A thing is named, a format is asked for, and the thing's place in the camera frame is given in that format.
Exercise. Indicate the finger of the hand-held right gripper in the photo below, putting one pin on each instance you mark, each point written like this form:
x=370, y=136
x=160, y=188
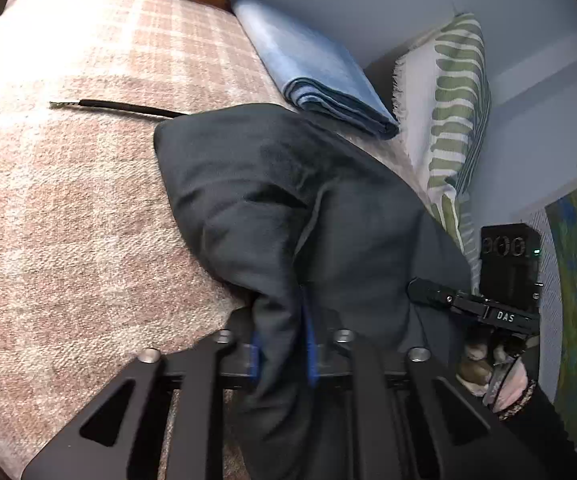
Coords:
x=431, y=292

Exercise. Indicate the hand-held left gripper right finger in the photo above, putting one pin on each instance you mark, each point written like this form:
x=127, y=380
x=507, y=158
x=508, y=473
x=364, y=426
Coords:
x=311, y=355

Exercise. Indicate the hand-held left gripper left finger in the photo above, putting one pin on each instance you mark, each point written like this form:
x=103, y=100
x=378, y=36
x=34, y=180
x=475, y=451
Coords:
x=254, y=360

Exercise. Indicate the dark grey pants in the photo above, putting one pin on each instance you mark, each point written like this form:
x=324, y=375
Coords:
x=268, y=185

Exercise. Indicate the person's right forearm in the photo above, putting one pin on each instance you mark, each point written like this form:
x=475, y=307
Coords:
x=533, y=430

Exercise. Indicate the person's right hand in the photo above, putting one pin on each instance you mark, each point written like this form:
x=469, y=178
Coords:
x=473, y=372

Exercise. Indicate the green patterned white pillow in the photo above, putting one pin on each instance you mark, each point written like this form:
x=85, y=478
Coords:
x=448, y=110

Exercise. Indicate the pink plaid bed blanket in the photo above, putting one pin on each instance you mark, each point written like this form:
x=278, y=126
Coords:
x=68, y=210

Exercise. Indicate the folded blue cloth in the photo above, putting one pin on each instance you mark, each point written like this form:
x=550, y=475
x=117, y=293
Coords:
x=303, y=55

